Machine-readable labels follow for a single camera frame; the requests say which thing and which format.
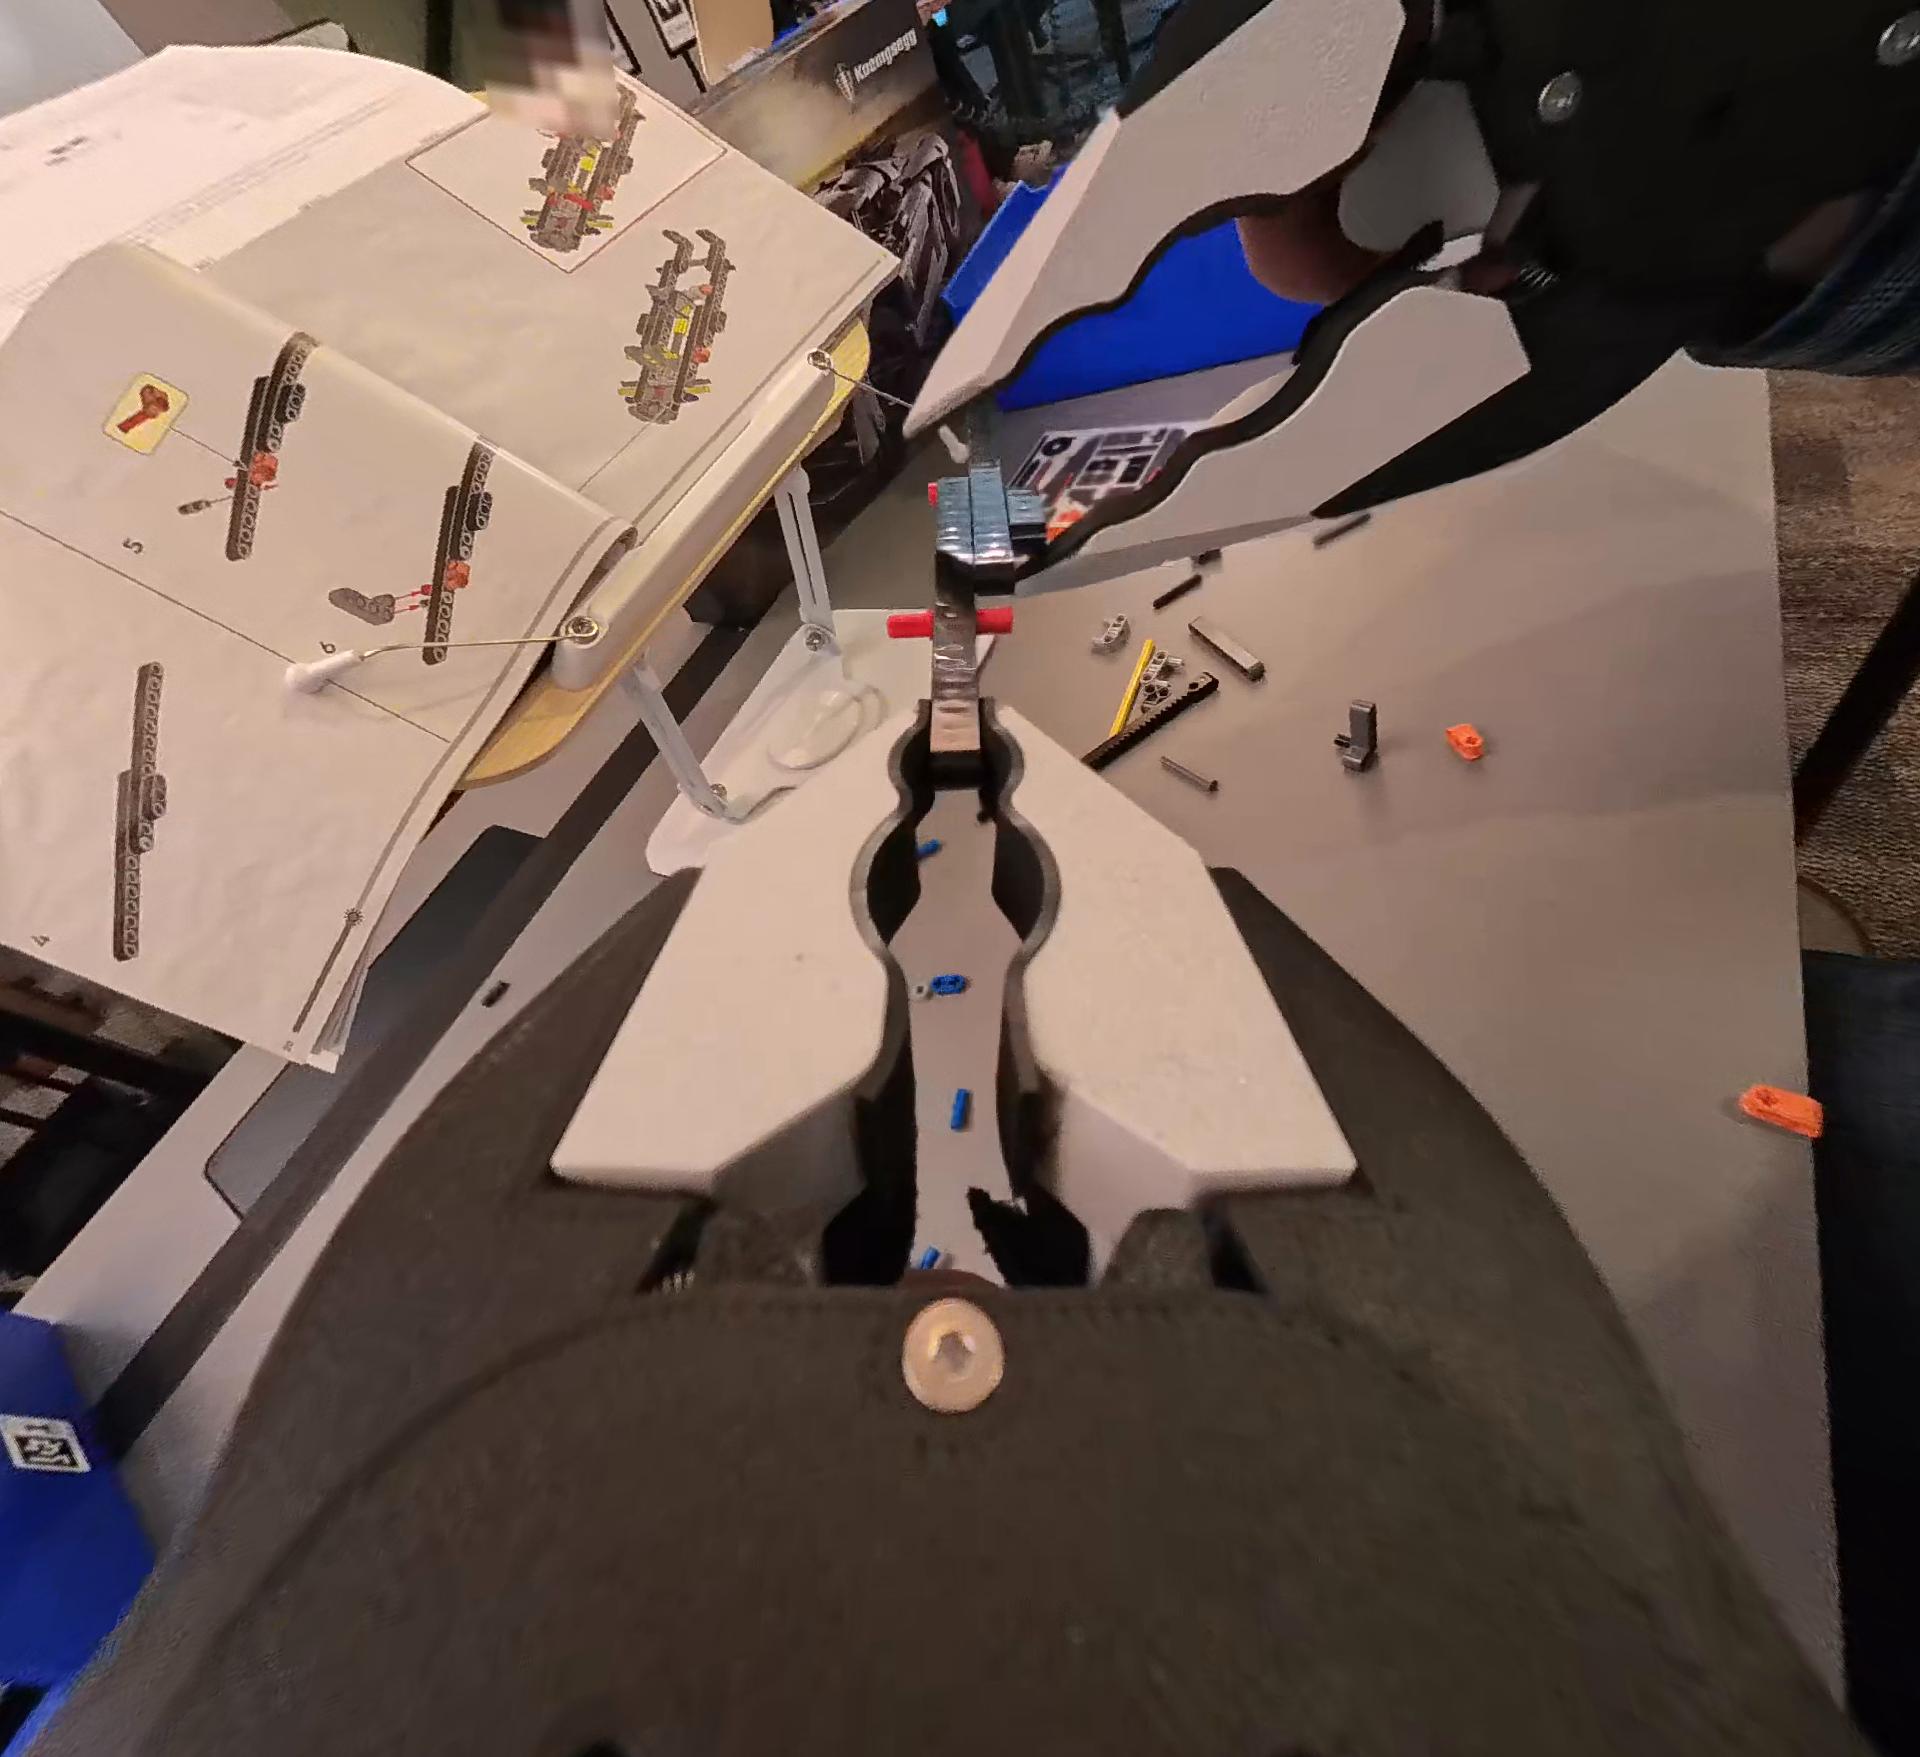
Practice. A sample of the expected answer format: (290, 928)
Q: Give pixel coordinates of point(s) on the red axle pin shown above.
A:
(905, 625)

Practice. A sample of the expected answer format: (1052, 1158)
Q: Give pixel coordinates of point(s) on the black short axle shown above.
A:
(1178, 592)

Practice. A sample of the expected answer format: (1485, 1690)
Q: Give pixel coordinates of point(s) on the dark grey flat beam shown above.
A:
(1227, 647)

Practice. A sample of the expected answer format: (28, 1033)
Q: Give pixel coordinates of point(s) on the instruction booklet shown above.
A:
(300, 439)

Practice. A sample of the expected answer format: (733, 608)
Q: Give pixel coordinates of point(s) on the dark grey axle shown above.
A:
(1189, 775)

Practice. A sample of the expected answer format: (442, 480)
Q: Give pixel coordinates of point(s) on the dark grey short beam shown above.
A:
(1357, 735)

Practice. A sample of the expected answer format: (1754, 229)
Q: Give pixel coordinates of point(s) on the wooden book rest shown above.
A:
(675, 586)

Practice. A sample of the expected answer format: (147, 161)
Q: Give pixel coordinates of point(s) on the black gear rack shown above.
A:
(1149, 726)

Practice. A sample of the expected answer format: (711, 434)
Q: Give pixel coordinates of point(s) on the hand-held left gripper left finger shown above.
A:
(720, 1023)

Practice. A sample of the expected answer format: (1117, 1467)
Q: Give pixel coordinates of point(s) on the blue plastic bin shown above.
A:
(1139, 324)

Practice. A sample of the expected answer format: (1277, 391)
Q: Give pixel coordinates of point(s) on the dark short axle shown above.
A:
(1342, 527)

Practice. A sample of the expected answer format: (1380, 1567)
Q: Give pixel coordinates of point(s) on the person's right forearm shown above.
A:
(1843, 288)

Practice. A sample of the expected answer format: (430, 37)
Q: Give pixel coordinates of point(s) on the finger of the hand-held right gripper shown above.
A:
(1199, 167)
(1349, 439)

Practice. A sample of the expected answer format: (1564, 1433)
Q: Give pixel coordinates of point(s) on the long black beam assembly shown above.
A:
(956, 677)

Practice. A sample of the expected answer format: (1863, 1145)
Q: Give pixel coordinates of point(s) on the yellow long axle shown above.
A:
(1131, 686)

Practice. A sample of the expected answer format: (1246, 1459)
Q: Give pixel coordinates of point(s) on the black sign easel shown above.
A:
(1859, 707)

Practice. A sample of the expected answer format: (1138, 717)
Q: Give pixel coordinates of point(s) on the sticker sheet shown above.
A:
(1101, 459)

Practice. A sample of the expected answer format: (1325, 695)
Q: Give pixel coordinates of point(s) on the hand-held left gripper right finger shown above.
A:
(1185, 1023)

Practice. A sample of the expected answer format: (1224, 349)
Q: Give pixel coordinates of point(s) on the white stand base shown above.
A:
(795, 769)

